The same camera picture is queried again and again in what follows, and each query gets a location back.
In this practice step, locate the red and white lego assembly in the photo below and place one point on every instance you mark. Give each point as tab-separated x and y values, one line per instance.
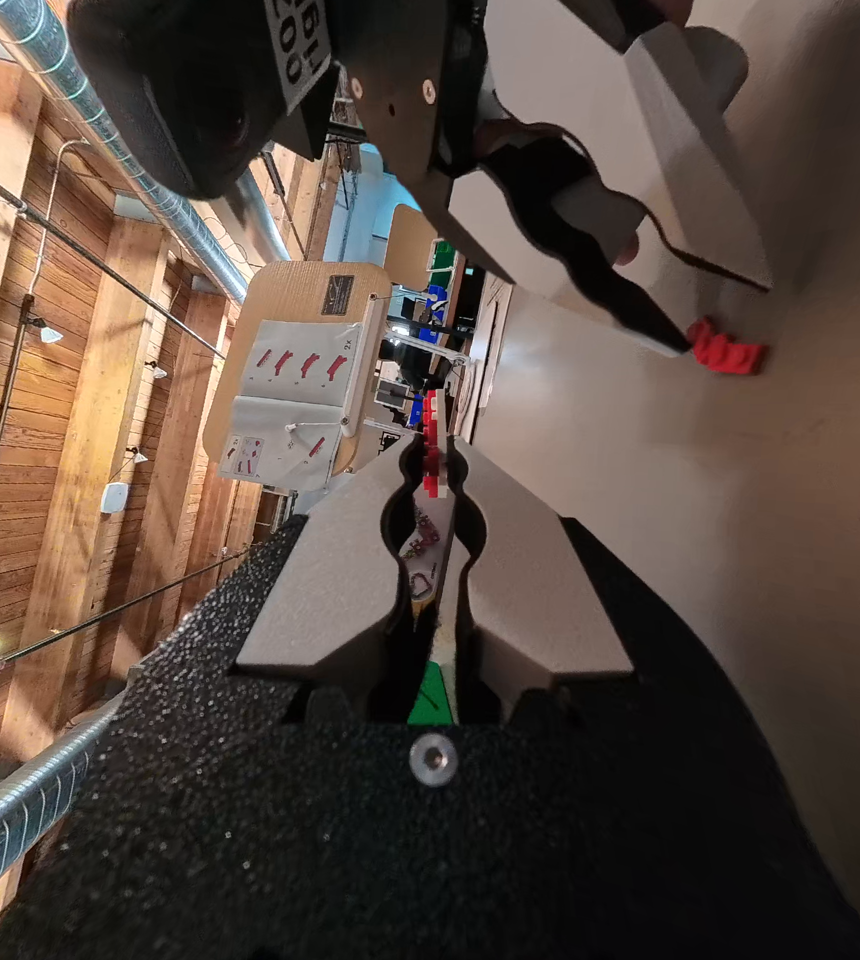
434	450

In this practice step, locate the blue storage bin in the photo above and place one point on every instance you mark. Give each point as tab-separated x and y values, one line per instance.
430	296

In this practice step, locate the person's right hand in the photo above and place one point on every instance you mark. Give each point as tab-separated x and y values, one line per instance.
629	251

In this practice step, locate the lego instruction booklet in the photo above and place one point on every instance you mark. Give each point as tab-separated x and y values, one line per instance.
287	420

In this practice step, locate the black ceiling tie rod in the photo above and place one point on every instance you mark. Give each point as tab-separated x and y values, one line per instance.
100	263
100	620

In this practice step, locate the white paper sheet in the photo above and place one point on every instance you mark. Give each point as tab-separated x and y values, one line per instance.
486	390

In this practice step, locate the white ceiling spot lamp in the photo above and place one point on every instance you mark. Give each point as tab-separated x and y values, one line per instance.
139	456
158	371
47	334

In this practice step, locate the green plastic bin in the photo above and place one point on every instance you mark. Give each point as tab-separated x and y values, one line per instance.
430	701

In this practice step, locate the red lego plate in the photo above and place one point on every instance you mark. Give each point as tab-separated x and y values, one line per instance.
730	352

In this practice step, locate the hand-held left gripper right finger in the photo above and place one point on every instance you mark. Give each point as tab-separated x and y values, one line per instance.
542	592

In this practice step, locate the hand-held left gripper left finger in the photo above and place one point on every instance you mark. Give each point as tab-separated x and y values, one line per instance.
325	585

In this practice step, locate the small green storage bin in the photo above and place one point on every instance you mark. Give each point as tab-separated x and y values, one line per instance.
445	255

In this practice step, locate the white ceiling access point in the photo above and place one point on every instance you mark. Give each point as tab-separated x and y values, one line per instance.
115	499

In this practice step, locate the white and yellow lego box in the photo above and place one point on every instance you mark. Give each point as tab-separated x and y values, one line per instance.
430	540

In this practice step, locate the silver spiral ceiling duct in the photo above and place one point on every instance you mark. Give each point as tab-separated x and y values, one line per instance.
17	810
205	247

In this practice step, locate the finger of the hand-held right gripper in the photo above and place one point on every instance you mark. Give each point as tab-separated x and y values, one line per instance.
475	225
595	97

